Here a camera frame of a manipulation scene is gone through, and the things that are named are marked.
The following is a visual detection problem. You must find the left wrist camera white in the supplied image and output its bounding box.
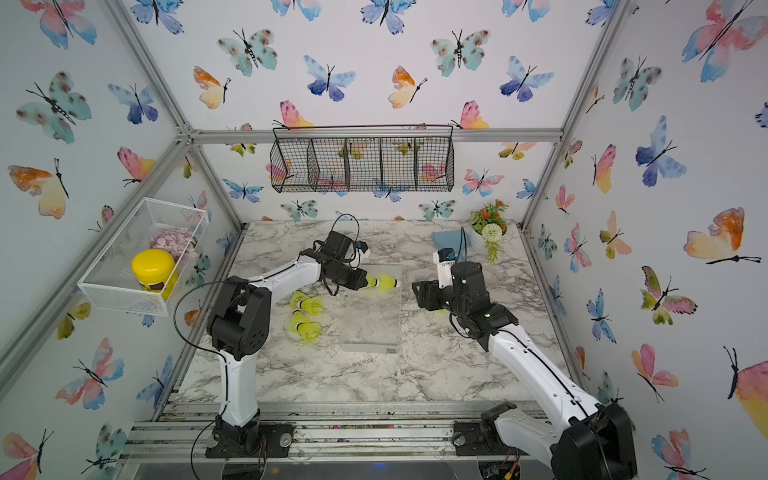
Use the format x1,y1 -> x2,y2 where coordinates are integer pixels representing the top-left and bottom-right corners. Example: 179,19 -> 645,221
354,240 -> 371,262

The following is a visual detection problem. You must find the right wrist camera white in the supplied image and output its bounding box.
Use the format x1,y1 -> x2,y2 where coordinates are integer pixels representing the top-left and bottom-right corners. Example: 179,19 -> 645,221
433,248 -> 457,289

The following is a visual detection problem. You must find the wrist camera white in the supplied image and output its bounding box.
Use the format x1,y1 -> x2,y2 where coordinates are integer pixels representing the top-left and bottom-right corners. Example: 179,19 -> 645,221
433,248 -> 457,289
354,240 -> 371,262

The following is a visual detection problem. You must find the white mesh wall basket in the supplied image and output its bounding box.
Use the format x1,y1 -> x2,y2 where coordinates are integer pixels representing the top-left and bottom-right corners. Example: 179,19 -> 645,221
78,198 -> 209,316

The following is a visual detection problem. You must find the yellow lidded jar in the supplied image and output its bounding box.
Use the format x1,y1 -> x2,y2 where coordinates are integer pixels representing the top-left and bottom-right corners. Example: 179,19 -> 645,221
131,249 -> 179,300

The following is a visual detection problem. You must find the light blue dustpan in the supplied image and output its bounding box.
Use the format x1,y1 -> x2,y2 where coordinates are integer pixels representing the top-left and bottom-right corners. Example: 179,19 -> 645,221
432,228 -> 471,262

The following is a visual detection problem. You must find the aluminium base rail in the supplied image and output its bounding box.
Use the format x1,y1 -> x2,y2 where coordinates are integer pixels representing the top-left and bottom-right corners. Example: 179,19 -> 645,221
116,407 -> 625,466

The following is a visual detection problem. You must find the translucent plastic storage box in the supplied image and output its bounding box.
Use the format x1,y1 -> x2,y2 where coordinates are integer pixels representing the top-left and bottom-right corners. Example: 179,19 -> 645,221
340,265 -> 403,354

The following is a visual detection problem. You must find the pink flower ball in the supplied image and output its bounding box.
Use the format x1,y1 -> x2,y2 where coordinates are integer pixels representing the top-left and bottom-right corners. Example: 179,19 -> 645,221
149,227 -> 198,262

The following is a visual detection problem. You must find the black wire wall basket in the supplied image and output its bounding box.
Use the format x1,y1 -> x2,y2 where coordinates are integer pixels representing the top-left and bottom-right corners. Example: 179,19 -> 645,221
267,124 -> 455,197

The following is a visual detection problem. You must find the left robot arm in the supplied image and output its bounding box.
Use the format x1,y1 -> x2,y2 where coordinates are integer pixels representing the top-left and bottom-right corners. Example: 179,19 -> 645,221
207,230 -> 370,455

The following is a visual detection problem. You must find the white potted artificial plant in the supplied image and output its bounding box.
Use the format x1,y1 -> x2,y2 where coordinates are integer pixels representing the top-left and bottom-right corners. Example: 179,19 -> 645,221
470,200 -> 508,264

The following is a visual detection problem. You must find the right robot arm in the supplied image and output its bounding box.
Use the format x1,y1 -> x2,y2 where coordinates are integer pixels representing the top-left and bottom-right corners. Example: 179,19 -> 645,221
412,249 -> 638,479

